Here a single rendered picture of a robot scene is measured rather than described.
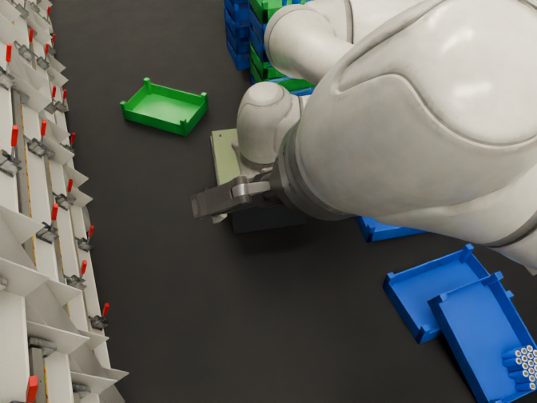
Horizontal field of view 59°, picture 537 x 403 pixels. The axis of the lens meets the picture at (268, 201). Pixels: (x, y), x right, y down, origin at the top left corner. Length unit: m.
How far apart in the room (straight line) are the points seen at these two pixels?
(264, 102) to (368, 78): 1.09
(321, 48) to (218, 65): 1.80
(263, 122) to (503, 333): 0.88
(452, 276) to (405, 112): 1.41
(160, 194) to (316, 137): 1.51
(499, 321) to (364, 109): 1.31
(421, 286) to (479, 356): 0.26
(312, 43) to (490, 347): 1.08
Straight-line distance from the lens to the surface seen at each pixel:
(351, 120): 0.23
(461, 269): 1.63
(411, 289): 1.54
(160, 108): 2.13
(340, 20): 0.79
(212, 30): 2.65
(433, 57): 0.21
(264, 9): 1.82
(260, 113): 1.32
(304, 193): 0.34
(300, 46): 0.61
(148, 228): 1.67
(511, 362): 1.45
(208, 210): 0.48
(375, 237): 1.60
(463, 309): 1.46
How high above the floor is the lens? 1.27
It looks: 49 degrees down
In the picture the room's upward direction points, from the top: straight up
